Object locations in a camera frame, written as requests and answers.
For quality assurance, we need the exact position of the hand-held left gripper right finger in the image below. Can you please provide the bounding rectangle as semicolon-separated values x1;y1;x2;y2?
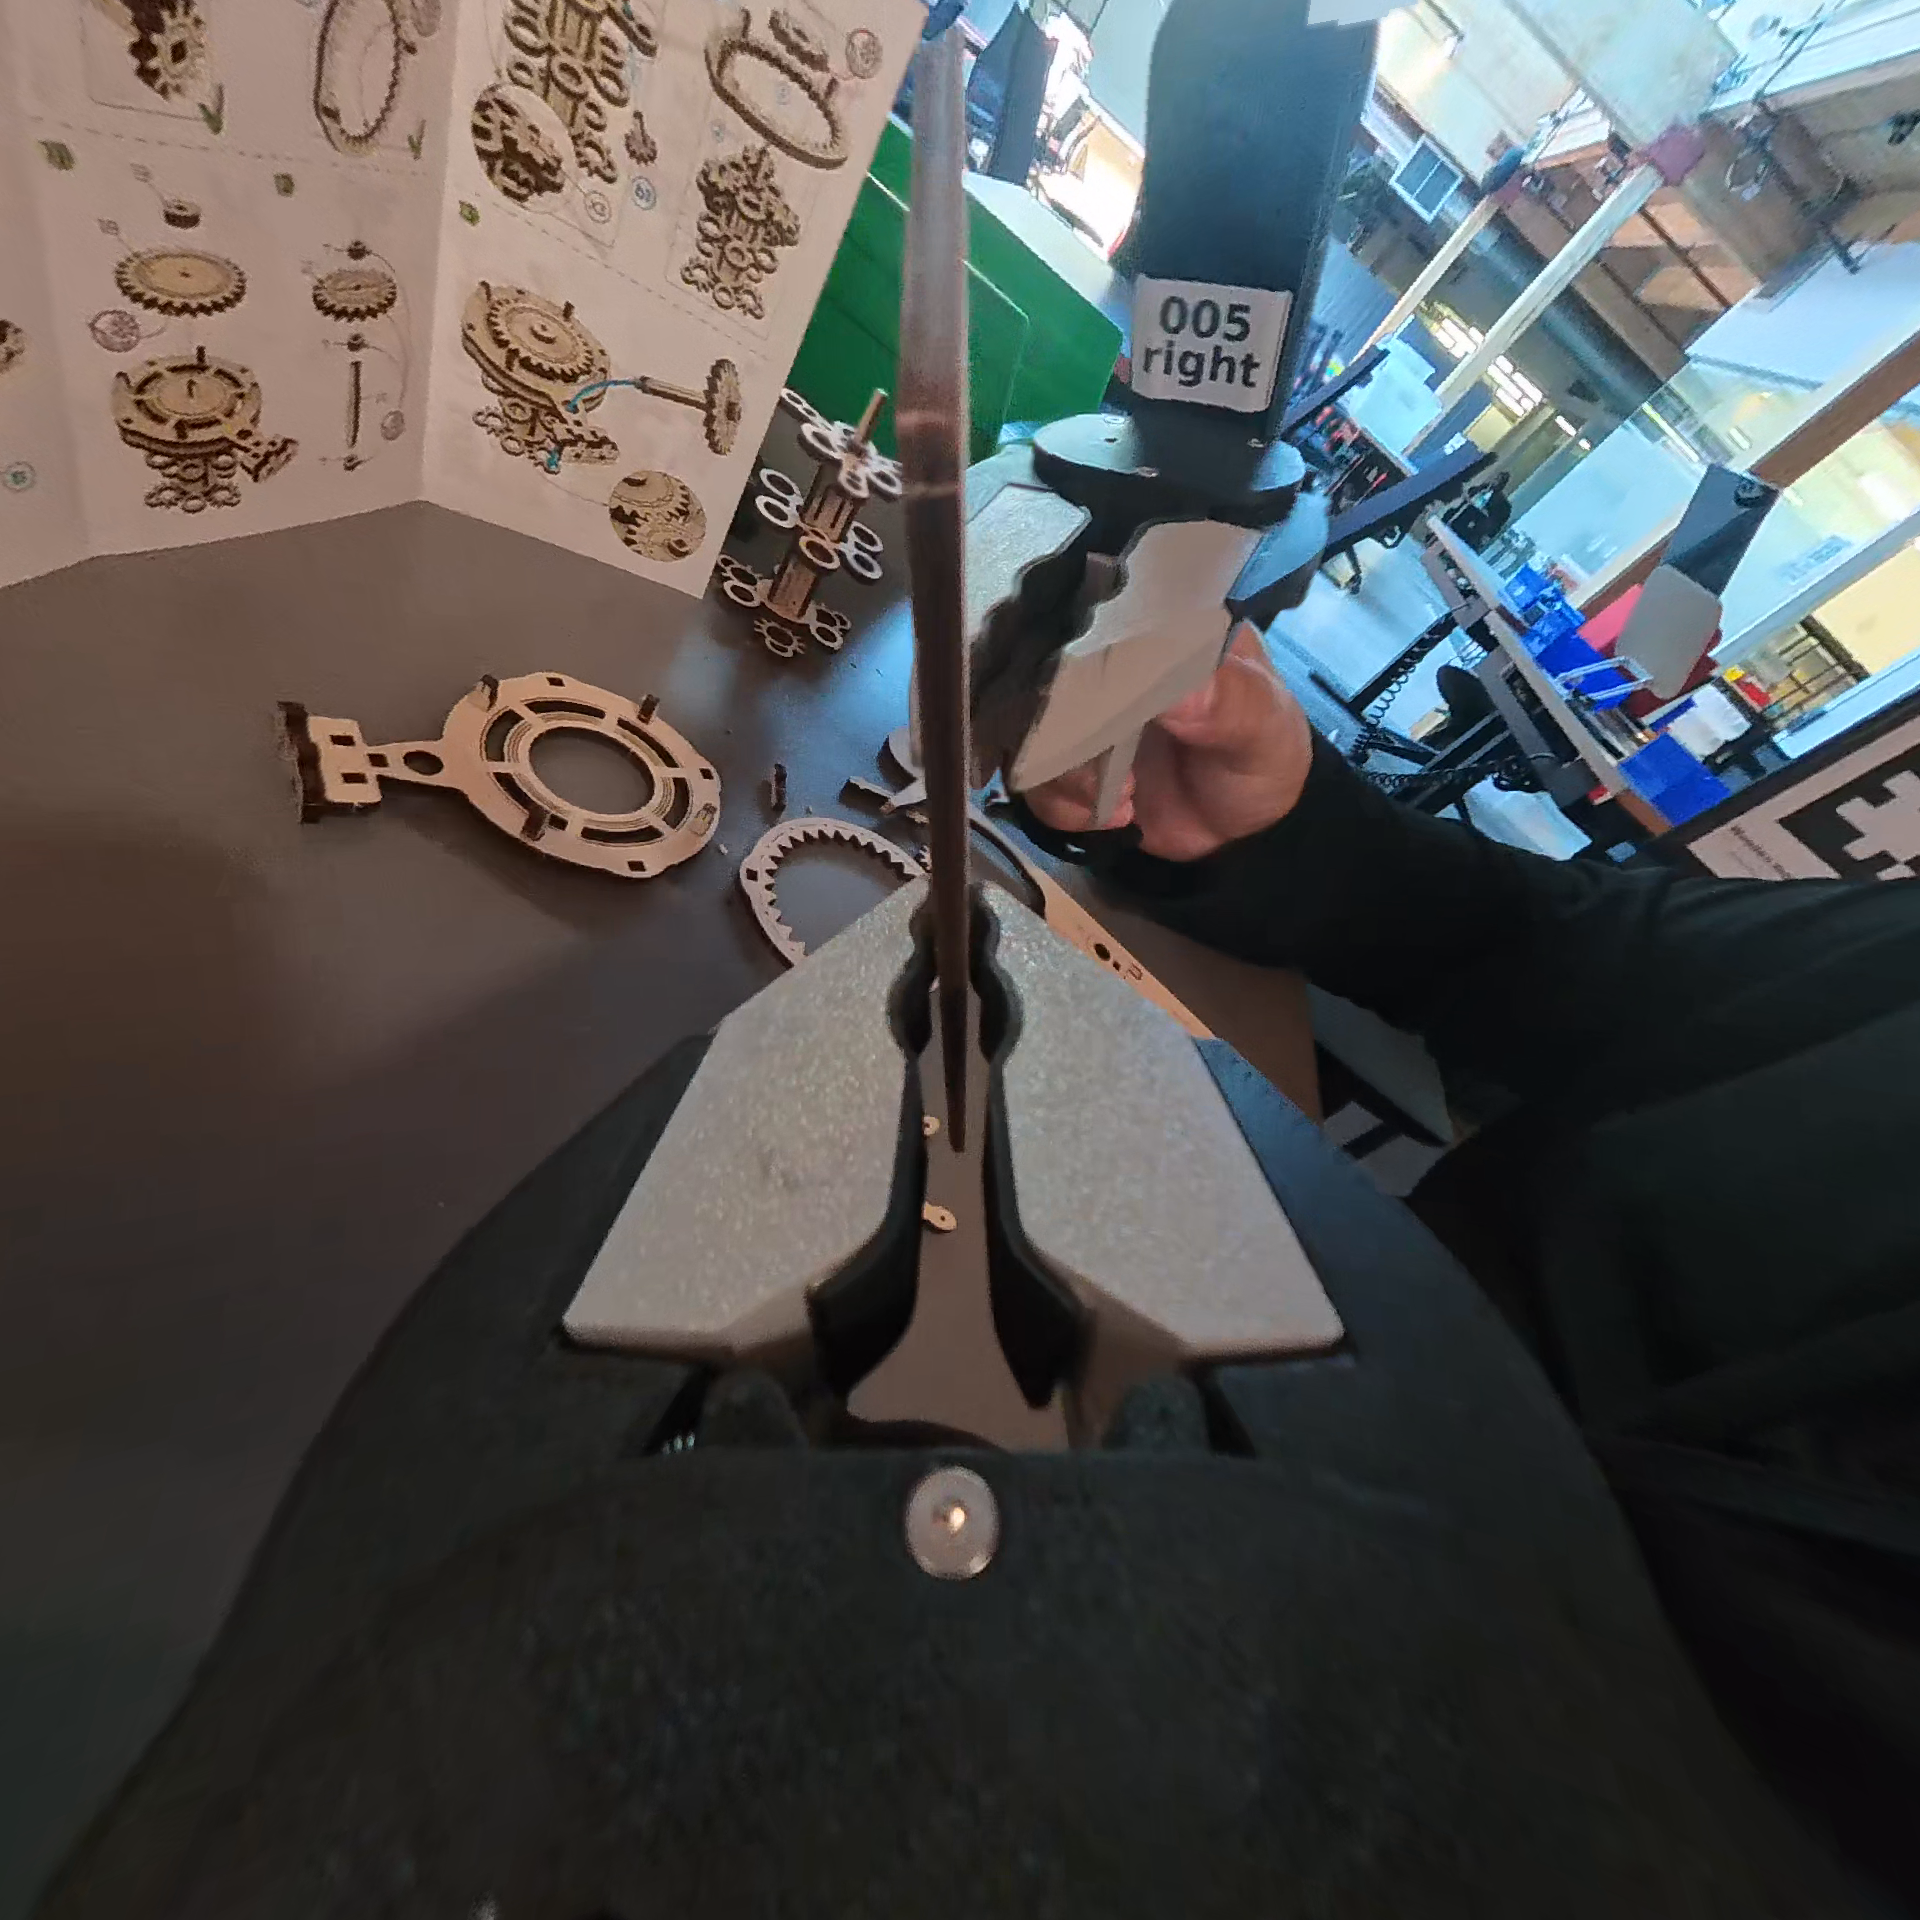
973;884;1345;1450

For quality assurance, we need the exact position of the desk with blue bins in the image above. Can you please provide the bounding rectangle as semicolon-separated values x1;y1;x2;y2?
1424;509;1703;835

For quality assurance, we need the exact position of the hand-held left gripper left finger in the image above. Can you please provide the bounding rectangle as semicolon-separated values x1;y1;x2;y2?
562;882;930;1433

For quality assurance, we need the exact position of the black white marker board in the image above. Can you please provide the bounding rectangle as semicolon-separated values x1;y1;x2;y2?
1679;733;1920;887

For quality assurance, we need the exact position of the green sofa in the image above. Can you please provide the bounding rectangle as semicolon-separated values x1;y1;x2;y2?
785;119;1128;470

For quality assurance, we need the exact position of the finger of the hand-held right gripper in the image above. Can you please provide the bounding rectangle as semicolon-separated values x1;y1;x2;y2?
963;481;1092;756
1007;521;1249;829

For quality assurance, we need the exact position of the pale wooden sheet with holes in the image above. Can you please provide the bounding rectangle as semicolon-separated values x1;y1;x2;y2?
965;810;1205;1040

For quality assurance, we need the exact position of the folded paper instruction sheet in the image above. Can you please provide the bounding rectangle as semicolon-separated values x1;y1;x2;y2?
0;0;924;601

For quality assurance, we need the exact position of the wooden internal gear ring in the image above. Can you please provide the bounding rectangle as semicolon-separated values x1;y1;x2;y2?
737;814;932;972

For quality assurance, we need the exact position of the person's black clothed torso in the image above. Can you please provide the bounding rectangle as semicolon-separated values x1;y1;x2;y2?
1424;884;1920;1920

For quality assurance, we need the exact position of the person's right forearm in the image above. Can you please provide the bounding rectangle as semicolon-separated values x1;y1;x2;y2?
1110;733;1920;1150

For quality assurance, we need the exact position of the person's right hand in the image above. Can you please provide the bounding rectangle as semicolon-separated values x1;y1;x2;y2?
1025;621;1317;868

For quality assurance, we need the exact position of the wooden ring tower model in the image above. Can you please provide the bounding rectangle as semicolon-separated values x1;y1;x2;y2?
712;385;910;662

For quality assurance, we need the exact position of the wooden ring base plate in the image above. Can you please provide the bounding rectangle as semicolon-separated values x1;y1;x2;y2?
274;671;724;884

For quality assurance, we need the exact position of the thin wooden part sheet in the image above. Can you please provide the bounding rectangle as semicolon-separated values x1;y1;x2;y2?
895;22;992;1157

